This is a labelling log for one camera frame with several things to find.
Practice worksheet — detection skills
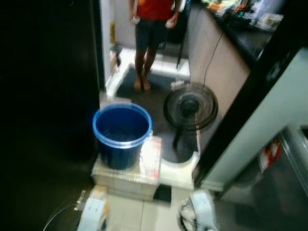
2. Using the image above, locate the pale grey cabinet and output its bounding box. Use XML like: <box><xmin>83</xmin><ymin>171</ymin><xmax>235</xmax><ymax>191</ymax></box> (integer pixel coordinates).
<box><xmin>199</xmin><ymin>47</ymin><xmax>308</xmax><ymax>191</ymax></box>

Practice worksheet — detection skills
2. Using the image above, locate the red washer sticker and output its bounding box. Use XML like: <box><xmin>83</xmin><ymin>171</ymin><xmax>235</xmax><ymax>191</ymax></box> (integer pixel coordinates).
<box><xmin>259</xmin><ymin>139</ymin><xmax>282</xmax><ymax>172</ymax></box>

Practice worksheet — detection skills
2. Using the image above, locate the dark kitchen counter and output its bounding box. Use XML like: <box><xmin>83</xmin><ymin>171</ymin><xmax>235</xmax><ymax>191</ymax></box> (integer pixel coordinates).
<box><xmin>187</xmin><ymin>0</ymin><xmax>289</xmax><ymax>145</ymax></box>

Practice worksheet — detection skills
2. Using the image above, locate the black standing fan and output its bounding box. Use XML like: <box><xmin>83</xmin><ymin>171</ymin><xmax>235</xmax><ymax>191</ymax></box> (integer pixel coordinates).
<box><xmin>163</xmin><ymin>82</ymin><xmax>218</xmax><ymax>150</ymax></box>

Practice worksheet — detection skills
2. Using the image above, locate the white and red packet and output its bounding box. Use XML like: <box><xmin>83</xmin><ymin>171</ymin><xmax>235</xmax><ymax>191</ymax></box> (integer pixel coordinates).
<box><xmin>139</xmin><ymin>137</ymin><xmax>163</xmax><ymax>181</ymax></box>

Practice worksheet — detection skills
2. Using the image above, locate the person in red shirt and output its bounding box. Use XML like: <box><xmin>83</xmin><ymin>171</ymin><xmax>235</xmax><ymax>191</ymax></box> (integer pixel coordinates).
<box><xmin>128</xmin><ymin>0</ymin><xmax>182</xmax><ymax>93</ymax></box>

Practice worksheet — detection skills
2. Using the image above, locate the blue plastic bucket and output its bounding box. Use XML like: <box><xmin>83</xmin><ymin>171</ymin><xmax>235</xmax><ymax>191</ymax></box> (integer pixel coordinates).
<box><xmin>92</xmin><ymin>102</ymin><xmax>153</xmax><ymax>171</ymax></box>

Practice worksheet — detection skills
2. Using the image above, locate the white tiled plinth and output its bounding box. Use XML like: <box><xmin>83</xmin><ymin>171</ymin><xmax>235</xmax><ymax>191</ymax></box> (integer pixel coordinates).
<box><xmin>91</xmin><ymin>151</ymin><xmax>200</xmax><ymax>202</ymax></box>

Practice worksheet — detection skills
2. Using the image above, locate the yellow bottle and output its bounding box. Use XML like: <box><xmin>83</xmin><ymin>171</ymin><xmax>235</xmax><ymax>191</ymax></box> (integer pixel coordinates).
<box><xmin>109</xmin><ymin>20</ymin><xmax>116</xmax><ymax>47</ymax></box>

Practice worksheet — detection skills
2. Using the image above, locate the thin black wall cable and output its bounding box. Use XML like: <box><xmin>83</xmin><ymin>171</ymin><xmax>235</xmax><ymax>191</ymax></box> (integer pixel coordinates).
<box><xmin>203</xmin><ymin>31</ymin><xmax>225</xmax><ymax>88</ymax></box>

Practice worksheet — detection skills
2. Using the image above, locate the pale blue right wrist camera mount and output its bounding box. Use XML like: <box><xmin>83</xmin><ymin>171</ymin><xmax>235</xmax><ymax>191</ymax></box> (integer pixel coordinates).
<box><xmin>181</xmin><ymin>190</ymin><xmax>218</xmax><ymax>231</ymax></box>

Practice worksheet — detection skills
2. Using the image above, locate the pale blue wrist camera mount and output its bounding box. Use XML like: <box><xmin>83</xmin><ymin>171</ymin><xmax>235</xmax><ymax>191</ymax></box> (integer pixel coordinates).
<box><xmin>181</xmin><ymin>190</ymin><xmax>218</xmax><ymax>231</ymax></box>
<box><xmin>76</xmin><ymin>187</ymin><xmax>109</xmax><ymax>231</ymax></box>

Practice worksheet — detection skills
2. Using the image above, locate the pale blue left wrist camera mount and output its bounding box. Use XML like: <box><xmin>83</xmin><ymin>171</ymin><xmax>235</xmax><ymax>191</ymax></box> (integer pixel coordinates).
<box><xmin>76</xmin><ymin>187</ymin><xmax>109</xmax><ymax>231</ymax></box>

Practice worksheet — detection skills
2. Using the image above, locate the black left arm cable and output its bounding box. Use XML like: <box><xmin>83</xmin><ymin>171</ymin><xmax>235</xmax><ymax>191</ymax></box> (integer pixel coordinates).
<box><xmin>42</xmin><ymin>202</ymin><xmax>78</xmax><ymax>231</ymax></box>

